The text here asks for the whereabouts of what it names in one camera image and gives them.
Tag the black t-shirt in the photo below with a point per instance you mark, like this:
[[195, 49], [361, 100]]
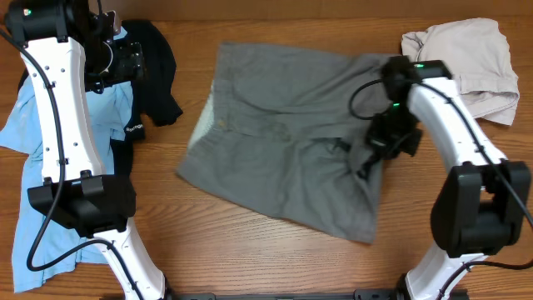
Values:
[[154, 83]]

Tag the grey shorts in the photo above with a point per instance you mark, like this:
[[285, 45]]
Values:
[[283, 134]]

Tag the beige folded shorts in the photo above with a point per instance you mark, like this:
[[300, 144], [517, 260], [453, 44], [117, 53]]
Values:
[[478, 56]]

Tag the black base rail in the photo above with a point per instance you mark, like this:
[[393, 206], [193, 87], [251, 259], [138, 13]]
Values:
[[283, 296]]

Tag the light blue t-shirt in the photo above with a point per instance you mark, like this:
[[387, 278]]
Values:
[[22, 133]]

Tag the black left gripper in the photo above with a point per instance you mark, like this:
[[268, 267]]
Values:
[[132, 66]]

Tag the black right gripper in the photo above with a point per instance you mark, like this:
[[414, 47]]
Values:
[[392, 150]]

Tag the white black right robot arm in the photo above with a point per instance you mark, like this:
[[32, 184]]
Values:
[[482, 203]]

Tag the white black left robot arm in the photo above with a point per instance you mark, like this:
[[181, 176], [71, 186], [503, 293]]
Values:
[[68, 51]]

